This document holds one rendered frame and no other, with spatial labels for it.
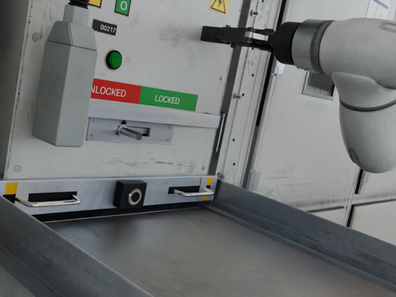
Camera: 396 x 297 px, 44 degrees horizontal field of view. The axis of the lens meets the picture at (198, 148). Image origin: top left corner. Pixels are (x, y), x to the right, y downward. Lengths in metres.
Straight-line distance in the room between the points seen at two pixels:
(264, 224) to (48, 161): 0.49
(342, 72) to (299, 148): 0.62
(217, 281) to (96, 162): 0.32
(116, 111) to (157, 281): 0.31
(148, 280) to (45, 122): 0.27
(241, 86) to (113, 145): 0.38
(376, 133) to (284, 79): 0.46
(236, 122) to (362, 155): 0.38
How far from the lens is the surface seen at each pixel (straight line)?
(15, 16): 0.83
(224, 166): 1.17
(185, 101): 1.02
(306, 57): 0.84
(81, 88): 0.72
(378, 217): 2.09
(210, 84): 1.07
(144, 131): 0.97
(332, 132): 1.54
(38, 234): 0.67
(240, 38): 0.90
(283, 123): 1.29
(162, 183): 1.01
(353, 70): 0.79
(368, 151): 0.88
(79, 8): 0.73
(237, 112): 1.16
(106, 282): 0.56
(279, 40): 0.87
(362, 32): 0.79
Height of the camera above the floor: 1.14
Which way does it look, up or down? 8 degrees down
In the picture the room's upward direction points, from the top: 11 degrees clockwise
